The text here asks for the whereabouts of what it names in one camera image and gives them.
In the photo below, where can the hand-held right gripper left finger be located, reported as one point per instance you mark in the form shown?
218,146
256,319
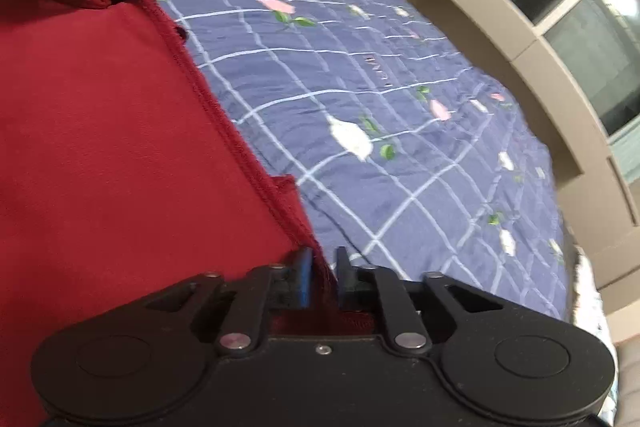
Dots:
303,279

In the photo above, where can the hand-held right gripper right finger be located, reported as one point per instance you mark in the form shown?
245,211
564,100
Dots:
345,279

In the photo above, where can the red long-sleeved sweater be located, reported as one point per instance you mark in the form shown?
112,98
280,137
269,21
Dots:
100,157

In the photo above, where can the blue checked floral quilt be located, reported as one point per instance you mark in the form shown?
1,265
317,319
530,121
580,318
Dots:
350,72

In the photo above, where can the white patterned cloth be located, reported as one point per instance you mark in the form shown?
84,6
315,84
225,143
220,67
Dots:
587,297

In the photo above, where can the beige tall wardrobe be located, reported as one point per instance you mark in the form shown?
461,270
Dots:
615,257

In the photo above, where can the beige low window cabinet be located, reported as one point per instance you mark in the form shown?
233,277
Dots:
500,22

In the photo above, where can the grey padded wooden headboard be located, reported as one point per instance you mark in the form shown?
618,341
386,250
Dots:
629,387

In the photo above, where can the light blue curtain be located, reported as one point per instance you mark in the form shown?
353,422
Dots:
629,152

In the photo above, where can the window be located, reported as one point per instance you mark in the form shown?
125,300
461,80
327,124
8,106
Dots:
590,42

